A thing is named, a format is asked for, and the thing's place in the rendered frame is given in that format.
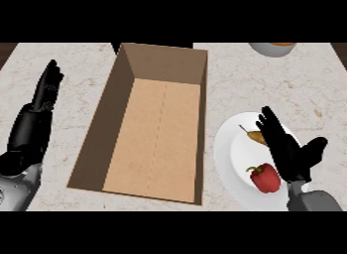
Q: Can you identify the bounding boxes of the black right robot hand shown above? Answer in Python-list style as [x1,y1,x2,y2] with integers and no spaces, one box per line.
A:
[255,105,329,184]

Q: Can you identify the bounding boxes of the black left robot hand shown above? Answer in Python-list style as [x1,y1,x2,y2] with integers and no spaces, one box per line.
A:
[0,59,66,177]

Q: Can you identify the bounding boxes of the grey bowl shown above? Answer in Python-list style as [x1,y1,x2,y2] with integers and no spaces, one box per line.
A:
[249,43,296,59]

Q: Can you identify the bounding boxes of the red bell pepper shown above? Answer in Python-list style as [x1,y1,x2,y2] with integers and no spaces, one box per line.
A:
[246,163,282,194]

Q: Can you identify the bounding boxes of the brown cardboard box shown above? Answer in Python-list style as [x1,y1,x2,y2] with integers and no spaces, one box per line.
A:
[66,43,209,206]

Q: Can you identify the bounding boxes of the yellow-brown pear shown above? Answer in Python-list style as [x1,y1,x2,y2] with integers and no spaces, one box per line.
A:
[239,124,270,147]

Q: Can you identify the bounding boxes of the white plate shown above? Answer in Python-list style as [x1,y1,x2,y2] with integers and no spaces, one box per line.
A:
[212,111,310,212]

